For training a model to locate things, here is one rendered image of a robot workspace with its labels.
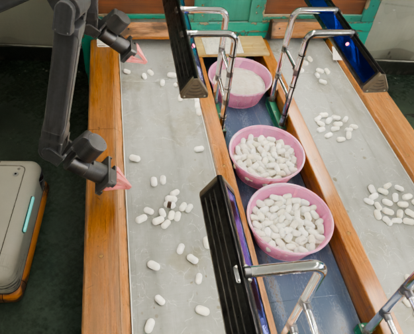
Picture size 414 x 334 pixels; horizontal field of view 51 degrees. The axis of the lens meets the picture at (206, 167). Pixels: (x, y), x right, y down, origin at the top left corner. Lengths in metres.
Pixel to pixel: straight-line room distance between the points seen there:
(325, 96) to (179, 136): 0.66
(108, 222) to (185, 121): 0.53
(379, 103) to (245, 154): 0.65
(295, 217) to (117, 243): 0.55
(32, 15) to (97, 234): 2.11
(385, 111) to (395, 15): 1.58
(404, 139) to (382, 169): 0.18
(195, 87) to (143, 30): 0.78
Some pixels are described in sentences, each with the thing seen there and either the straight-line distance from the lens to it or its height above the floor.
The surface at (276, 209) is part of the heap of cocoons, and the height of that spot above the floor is 0.74.
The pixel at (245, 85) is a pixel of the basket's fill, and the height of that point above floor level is 0.73.
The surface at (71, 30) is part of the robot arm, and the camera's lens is 0.99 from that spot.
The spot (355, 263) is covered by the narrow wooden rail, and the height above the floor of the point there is 0.76.
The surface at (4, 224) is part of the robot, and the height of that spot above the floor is 0.28.
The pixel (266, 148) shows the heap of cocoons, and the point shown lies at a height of 0.74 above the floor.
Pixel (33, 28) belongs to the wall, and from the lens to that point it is 3.20.
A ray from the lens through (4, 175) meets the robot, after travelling 2.15.
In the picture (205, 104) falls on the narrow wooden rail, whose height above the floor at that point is 0.76.
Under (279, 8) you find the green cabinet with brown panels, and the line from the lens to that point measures 2.09.
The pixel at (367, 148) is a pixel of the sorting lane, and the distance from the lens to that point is 1.71.
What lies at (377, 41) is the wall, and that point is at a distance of 3.44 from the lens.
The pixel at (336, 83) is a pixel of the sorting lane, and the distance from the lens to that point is 1.98.
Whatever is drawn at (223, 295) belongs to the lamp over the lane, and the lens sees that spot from 0.84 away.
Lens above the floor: 1.81
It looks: 47 degrees down
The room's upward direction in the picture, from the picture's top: 7 degrees clockwise
